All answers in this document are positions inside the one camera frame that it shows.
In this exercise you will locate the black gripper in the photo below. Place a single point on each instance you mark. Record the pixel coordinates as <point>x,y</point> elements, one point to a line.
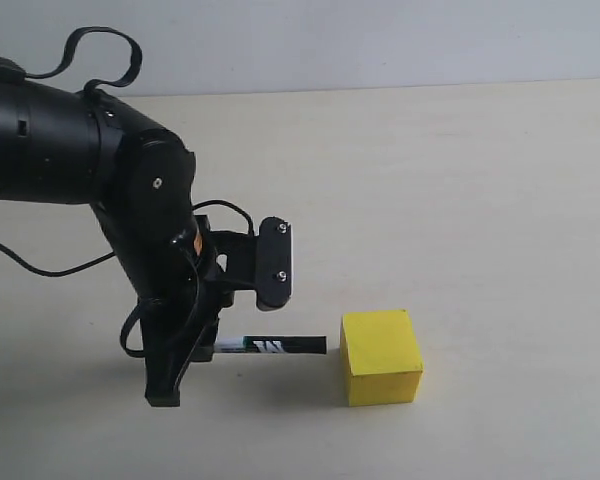
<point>179,301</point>

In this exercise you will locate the black and white marker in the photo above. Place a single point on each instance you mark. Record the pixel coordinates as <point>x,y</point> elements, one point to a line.
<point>251,344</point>

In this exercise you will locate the yellow cube block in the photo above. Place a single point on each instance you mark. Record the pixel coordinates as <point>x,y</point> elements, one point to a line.
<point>381,358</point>

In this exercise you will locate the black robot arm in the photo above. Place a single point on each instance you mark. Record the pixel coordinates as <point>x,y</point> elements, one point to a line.
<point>58,147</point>

